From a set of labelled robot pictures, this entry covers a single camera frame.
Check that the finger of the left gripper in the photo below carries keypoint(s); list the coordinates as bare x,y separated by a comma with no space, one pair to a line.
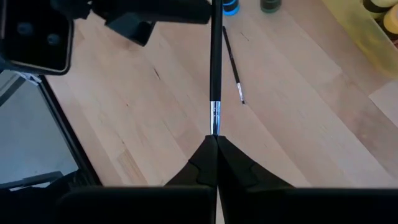
161,11
133,29

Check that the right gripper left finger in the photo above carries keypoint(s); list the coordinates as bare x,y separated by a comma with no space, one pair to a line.
202,168

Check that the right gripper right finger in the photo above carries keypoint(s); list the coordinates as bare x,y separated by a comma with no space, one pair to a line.
236,171

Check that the small cyan paint bottle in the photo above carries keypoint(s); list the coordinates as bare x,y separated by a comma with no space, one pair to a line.
230,7

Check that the black paint brush silver ferrule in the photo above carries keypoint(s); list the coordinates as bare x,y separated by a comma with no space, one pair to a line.
216,62
233,65

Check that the small green paint bottle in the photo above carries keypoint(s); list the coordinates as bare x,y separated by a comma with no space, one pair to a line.
270,5

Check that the small yellow paint bottle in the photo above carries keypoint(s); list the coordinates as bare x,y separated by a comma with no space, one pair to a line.
392,23

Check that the yellow translucent plastic bin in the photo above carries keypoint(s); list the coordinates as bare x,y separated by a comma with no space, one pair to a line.
367,40

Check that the silver metal bracket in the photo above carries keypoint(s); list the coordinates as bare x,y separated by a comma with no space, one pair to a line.
29,77

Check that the black aluminium table frame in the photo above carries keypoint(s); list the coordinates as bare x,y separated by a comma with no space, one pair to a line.
62,124

